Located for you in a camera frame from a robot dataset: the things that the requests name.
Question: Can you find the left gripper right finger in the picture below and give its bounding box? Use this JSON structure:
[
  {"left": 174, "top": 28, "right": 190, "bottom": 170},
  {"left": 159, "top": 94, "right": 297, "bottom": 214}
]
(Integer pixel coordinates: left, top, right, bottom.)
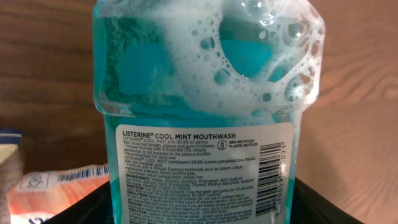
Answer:
[{"left": 292, "top": 178, "right": 364, "bottom": 224}]

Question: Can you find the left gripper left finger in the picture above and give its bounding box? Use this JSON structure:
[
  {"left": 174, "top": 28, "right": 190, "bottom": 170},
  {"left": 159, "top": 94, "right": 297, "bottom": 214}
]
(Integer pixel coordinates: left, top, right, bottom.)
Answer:
[{"left": 44, "top": 181, "right": 112, "bottom": 224}]

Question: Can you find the orange tissue pack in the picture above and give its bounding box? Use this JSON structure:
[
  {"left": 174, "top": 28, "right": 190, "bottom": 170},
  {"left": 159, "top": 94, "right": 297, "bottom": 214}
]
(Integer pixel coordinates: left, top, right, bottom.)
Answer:
[{"left": 6, "top": 164, "right": 109, "bottom": 224}]

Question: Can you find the blue mouthwash bottle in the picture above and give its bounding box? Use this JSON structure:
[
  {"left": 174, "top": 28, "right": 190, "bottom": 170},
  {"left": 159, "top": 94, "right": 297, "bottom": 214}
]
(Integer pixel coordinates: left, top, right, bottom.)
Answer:
[{"left": 92, "top": 0, "right": 326, "bottom": 223}]

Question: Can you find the cream snack bag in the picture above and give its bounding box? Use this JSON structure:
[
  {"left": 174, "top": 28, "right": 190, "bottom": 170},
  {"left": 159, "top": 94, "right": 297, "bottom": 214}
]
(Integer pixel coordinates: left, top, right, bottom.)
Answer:
[{"left": 1, "top": 129, "right": 22, "bottom": 223}]

